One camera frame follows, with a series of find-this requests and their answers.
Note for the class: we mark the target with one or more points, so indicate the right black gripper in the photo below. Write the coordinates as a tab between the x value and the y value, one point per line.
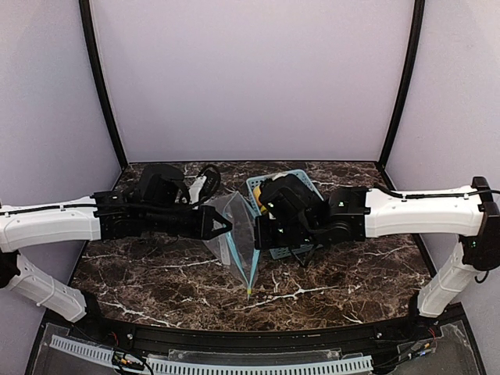
259	233

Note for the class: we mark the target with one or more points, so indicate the white slotted cable duct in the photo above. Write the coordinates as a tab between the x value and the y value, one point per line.
184	362

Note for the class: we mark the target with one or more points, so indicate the right black frame post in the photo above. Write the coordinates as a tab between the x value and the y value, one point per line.
405	81

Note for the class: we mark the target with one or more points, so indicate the left black frame post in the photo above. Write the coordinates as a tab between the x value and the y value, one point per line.
99	81

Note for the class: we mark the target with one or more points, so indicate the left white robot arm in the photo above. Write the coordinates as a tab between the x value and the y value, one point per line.
159	202

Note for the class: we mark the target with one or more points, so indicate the black frame post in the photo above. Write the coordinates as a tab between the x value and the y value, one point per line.
405	81
99	81

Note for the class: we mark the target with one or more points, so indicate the light blue plastic basket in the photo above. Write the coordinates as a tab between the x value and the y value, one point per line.
281	200

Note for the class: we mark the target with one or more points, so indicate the orange fruit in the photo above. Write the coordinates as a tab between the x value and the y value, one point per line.
256	193

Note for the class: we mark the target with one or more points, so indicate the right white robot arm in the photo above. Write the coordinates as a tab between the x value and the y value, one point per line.
469	212

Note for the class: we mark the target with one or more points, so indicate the clear zip top bag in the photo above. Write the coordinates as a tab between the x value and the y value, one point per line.
236	248

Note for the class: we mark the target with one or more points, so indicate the white cauliflower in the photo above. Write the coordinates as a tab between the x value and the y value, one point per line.
275	176

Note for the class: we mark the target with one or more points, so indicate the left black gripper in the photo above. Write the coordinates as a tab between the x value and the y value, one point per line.
204	222

